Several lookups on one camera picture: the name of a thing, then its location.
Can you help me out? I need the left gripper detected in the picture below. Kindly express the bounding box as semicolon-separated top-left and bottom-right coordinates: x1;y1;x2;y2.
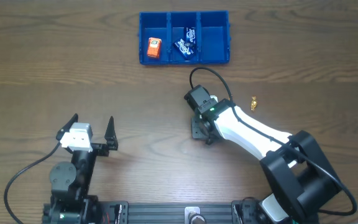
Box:
56;113;119;157

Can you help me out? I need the blue candy pack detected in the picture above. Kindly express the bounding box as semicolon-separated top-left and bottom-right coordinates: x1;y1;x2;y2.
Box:
184;27;196;45
173;38;196;60

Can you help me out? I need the gold candy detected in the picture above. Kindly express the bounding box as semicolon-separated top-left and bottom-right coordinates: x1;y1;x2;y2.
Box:
249;95;259;113

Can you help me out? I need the orange candy box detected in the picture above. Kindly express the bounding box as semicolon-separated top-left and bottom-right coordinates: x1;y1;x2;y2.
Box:
146;37;163;59

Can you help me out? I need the blue tray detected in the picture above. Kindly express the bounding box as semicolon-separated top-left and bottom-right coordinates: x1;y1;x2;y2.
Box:
138;10;231;66

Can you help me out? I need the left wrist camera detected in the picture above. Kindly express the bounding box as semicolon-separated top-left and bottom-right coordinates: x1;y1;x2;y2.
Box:
59;122;94;153

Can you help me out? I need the mounting rail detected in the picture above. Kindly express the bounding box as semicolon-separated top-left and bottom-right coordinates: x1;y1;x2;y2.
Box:
42;200;319;224

